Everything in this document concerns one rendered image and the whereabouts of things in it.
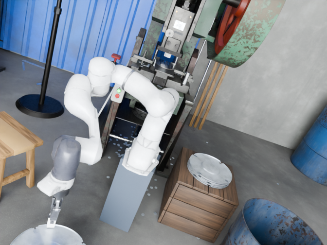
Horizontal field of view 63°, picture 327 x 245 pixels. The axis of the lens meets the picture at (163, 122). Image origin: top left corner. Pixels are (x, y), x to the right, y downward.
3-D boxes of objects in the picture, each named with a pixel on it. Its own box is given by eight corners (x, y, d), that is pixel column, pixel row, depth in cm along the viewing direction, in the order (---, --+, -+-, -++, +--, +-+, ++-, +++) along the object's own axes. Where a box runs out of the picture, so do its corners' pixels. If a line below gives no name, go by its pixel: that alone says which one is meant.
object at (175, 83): (187, 94, 197) (190, 87, 194) (128, 73, 190) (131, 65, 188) (185, 81, 224) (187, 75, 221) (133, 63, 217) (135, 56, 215)
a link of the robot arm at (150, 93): (139, 69, 133) (122, 75, 117) (182, 96, 130) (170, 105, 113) (130, 88, 138) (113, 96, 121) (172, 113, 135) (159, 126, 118)
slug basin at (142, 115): (164, 131, 208) (168, 120, 204) (122, 116, 203) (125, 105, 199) (164, 113, 239) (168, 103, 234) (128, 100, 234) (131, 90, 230)
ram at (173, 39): (180, 55, 186) (197, 11, 174) (160, 47, 184) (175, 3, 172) (179, 50, 202) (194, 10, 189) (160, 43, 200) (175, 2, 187)
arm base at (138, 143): (151, 180, 128) (161, 157, 122) (115, 164, 128) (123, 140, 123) (161, 157, 148) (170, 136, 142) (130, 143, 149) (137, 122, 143)
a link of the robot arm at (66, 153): (78, 152, 112) (52, 148, 108) (85, 126, 106) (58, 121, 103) (75, 182, 97) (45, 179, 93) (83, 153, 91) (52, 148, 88)
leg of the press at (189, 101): (168, 179, 210) (218, 73, 172) (154, 174, 208) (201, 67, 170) (168, 126, 292) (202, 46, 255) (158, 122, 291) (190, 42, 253)
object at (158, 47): (180, 61, 194) (183, 54, 191) (154, 52, 191) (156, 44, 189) (179, 57, 208) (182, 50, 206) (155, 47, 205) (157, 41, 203)
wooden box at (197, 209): (213, 243, 168) (239, 204, 153) (157, 221, 167) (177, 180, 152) (211, 201, 204) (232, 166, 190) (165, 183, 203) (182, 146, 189)
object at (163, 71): (167, 94, 181) (174, 75, 175) (147, 86, 179) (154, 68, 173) (167, 82, 203) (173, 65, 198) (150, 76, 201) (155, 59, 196)
